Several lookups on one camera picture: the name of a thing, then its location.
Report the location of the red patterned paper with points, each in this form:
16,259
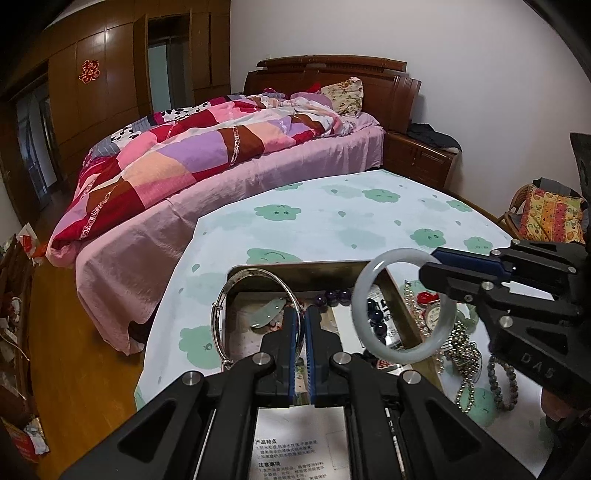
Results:
387,364

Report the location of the wooden wardrobe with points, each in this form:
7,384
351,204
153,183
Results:
106,101

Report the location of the orange patterned cushion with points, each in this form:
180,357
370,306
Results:
549,212

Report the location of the white printed card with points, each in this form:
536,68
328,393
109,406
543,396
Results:
393,323

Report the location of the wooden headboard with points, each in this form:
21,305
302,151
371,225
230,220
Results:
397,97

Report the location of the patchwork quilt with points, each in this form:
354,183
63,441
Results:
175,157

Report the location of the red paper decoration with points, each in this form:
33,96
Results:
89,71

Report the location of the red and white gift bag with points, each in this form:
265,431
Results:
27,244

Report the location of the white printed leaflet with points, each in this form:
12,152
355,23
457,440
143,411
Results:
300,443

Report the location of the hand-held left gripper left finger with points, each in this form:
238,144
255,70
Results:
290,350

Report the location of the pale jade pendant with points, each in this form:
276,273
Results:
270,314

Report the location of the wooden nightstand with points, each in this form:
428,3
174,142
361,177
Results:
415,157

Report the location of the bed with pink sheet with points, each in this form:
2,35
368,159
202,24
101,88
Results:
207,221

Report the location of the metal tin box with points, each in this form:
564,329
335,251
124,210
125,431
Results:
300,272

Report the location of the wooden television cabinet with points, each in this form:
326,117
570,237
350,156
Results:
14,369

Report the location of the red cardboard box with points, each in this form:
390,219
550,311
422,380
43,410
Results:
18,441

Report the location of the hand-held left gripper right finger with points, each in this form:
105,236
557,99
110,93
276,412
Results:
313,355

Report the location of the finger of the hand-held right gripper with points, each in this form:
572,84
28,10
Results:
452,282
466,261

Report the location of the black flat panel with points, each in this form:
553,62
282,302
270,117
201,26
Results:
582,161

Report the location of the floral pillow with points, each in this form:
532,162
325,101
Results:
344,94

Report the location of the wicker chair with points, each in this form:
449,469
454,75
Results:
519,198

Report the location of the dark clothes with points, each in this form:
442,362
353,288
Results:
434,136

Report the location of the silver bangle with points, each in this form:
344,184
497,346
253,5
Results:
258,272

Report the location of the person's right hand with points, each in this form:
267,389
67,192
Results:
554,408

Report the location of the pale jade bangle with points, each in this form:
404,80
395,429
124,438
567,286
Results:
359,300

